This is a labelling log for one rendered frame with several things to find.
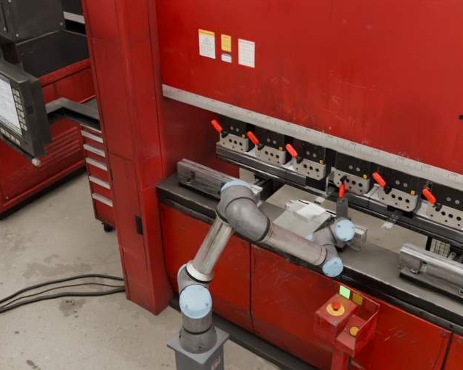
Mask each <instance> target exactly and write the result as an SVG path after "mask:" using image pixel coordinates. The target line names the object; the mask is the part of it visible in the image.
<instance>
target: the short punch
mask: <svg viewBox="0 0 463 370"><path fill-rule="evenodd" d="M328 181H329V177H328V176H327V177H326V178H325V179H323V178H322V179H320V180H317V179H314V178H310V177H308V176H306V184H305V185H306V188H307V189H310V190H312V191H315V192H318V193H321V194H323V195H326V191H327V189H328Z"/></svg>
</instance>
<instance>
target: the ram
mask: <svg viewBox="0 0 463 370"><path fill-rule="evenodd" d="M155 4H156V13H157V30H158V39H159V56H160V65H161V74H162V84H164V85H167V86H169V87H173V88H176V89H179V90H184V91H186V92H189V93H193V94H196V95H200V96H203V97H205V98H210V99H212V100H215V101H220V102H222V103H225V104H229V105H232V106H236V107H239V108H242V109H246V110H248V111H252V112H256V113H259V114H261V115H265V116H268V117H272V118H276V119H278V120H282V121H285V122H288V123H292V124H295V125H297V126H302V127H304V128H309V129H312V130H314V131H319V132H321V133H324V134H328V135H331V136H334V137H338V138H340V139H345V140H348V141H351V142H355V143H357V144H360V145H364V146H368V147H370V148H374V149H377V150H381V151H384V152H387V153H391V154H394V155H396V156H401V157H404V158H406V159H411V160H413V161H416V162H420V163H423V164H427V165H430V166H432V167H437V168H440V169H443V170H447V171H449V172H452V173H456V174H460V175H463V0H155ZM199 29H201V30H205V31H208V32H214V33H215V58H211V57H206V56H203V55H200V47H199ZM221 35H228V36H231V52H230V51H224V50H222V48H221ZM238 38H240V39H244V40H249V41H253V42H255V68H251V67H248V66H244V65H239V64H238ZM222 53H224V54H230V55H231V62H227V61H223V60H222ZM162 92H163V96H165V97H168V98H172V99H175V100H177V101H181V102H184V103H187V104H191V105H193V106H197V107H201V108H203V109H207V110H209V111H212V112H217V113H219V114H222V115H225V116H228V117H233V118H235V119H238V120H241V121H244V122H247V123H251V124H254V125H256V126H261V127H263V128H267V129H270V130H272V131H277V132H279V133H282V134H286V135H288V136H291V137H295V138H298V139H302V140H304V141H307V142H311V143H314V144H316V145H321V146H323V147H326V148H330V149H332V150H337V151H339V152H342V153H346V154H348V155H352V156H355V157H358V158H360V159H364V160H368V161H370V162H374V163H376V164H381V165H384V166H386V167H390V168H392V169H395V170H400V171H402V172H405V173H408V174H412V175H416V176H418V177H421V178H424V179H428V180H430V181H434V182H437V183H439V184H444V185H446V186H450V187H453V188H455V189H460V190H462V191H463V184H462V183H459V182H457V181H452V180H450V179H447V178H443V177H440V176H438V175H433V174H430V173H427V172H424V171H421V170H417V169H415V168H411V167H407V166H405V165H402V164H398V163H395V162H391V161H388V160H386V159H382V158H379V157H376V156H372V155H370V154H366V153H363V152H360V151H357V150H353V149H350V148H346V147H343V146H341V145H337V144H334V143H331V142H327V141H324V140H321V139H318V138H315V137H311V136H308V135H305V134H301V133H298V132H296V131H291V130H289V129H286V128H282V127H279V126H275V125H273V124H270V123H266V122H263V121H261V120H256V119H253V118H251V117H246V116H244V115H240V114H237V113H234V112H230V111H228V110H225V109H221V108H218V107H216V106H211V105H209V104H204V103H201V102H199V101H195V100H192V99H189V98H185V97H183V96H180V95H176V94H173V93H170V92H166V91H164V90H163V91H162Z"/></svg>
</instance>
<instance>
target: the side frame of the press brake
mask: <svg viewBox="0 0 463 370"><path fill-rule="evenodd" d="M82 9H83V14H84V20H85V28H86V34H87V43H88V48H89V53H90V62H91V68H92V72H93V82H94V87H95V92H96V101H97V107H98V116H99V120H100V126H101V135H102V140H103V145H104V154H105V159H106V165H107V174H108V179H109V184H110V193H111V198H112V207H113V212H114V218H115V227H116V232H117V237H118V246H119V251H120V257H121V266H122V270H123V280H124V285H125V290H126V298H127V300H129V301H132V302H133V303H135V304H137V305H139V306H140V307H142V308H144V309H146V310H147V311H149V312H151V313H152V314H153V315H155V316H158V315H159V314H160V313H161V312H162V311H163V310H165V309H166V308H167V307H168V306H169V299H171V298H172V297H173V296H174V295H175V294H176V293H175V291H174V290H173V287H172V284H171V281H170V278H169V276H168V273H167V270H166V268H165V253H164V245H163V237H162V223H161V215H160V207H159V194H158V193H157V190H156V185H157V184H159V183H160V182H162V181H164V180H165V179H166V178H168V177H170V176H171V175H173V174H174V173H176V172H177V171H178V169H177V163H178V162H180V161H181V160H182V159H188V160H190V161H192V162H195V163H198V164H201V165H204V166H205V167H208V168H211V169H213V170H217V171H219V172H221V173H225V174H227V175H230V176H232V177H235V178H238V179H240V168H239V167H237V166H235V165H233V164H229V163H227V162H223V161H221V160H219V159H217V154H216V143H217V142H219V141H220V132H218V131H217V129H216V128H215V127H214V126H213V125H212V123H211V122H212V120H216V121H217V123H218V124H219V125H220V114H219V113H217V112H212V111H209V110H207V109H203V108H201V107H197V106H193V105H191V104H187V103H184V102H181V101H177V100H175V99H172V98H168V97H165V96H163V92H162V74H161V65H160V56H159V39H158V30H157V13H156V4H155V0H82Z"/></svg>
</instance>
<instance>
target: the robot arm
mask: <svg viewBox="0 0 463 370"><path fill-rule="evenodd" d="M220 197H221V200H220V202H219V204H218V206H217V208H216V209H215V213H216V214H217V216H216V218H215V221H214V222H213V224H212V227H211V228H210V229H209V232H208V234H207V236H206V238H205V240H204V241H203V243H202V245H201V247H200V249H199V251H198V252H197V254H196V256H195V258H194V260H191V261H189V262H188V263H187V264H184V265H183V266H182V267H181V268H180V270H179V272H178V277H177V283H178V286H179V299H180V300H179V304H180V308H181V315H182V327H181V330H180V331H179V344H180V346H181V348H182V349H183V350H185V351H186V352H189V353H193V354H202V353H205V352H208V351H210V350H211V349H212V348H213V347H214V346H215V345H216V343H217V340H218V334H217V330H216V329H215V326H214V324H213V323H212V298H211V295H210V293H209V285H210V283H211V281H212V279H213V277H214V272H213V269H214V268H215V265H216V263H217V262H218V260H219V258H220V257H221V255H222V253H223V251H224V250H225V248H226V245H227V244H228V243H229V240H230V238H231V237H232V235H233V233H234V232H235V231H237V232H239V233H240V234H242V235H244V236H245V237H247V238H249V239H251V240H253V241H255V242H265V243H267V244H269V245H272V246H274V247H276V248H279V249H280V250H283V251H284V252H287V253H289V254H291V255H294V256H296V257H298V258H301V259H303V260H305V261H308V262H309V263H311V264H314V265H316V266H318V267H320V268H322V269H323V271H324V273H325V274H326V275H327V276H329V277H335V276H337V275H339V274H340V273H341V271H342V270H343V265H342V260H341V258H340V257H339V255H338V253H337V251H336V248H335V246H334V245H335V244H337V243H339V242H342V241H348V240H350V239H352V238H353V236H354V234H355V227H354V225H353V223H352V222H351V218H350V217H348V199H347V198H345V197H338V198H337V207H336V216H330V217H329V220H331V221H332V225H330V226H328V227H325V228H323V229H321V230H318V231H316V232H313V233H311V234H309V235H308V236H306V237H305V238H304V237H302V236H299V235H298V234H296V233H293V232H292V231H289V230H287V229H285V228H283V227H281V226H279V225H277V224H275V223H273V222H271V221H270V218H269V217H266V216H265V215H263V214H262V213H261V212H260V211H259V209H258V208H257V205H256V201H255V199H254V193H253V191H252V189H251V187H250V186H249V185H248V184H247V183H246V182H244V181H231V182H228V183H227V184H225V185H224V186H223V187H222V189H221V191H220Z"/></svg>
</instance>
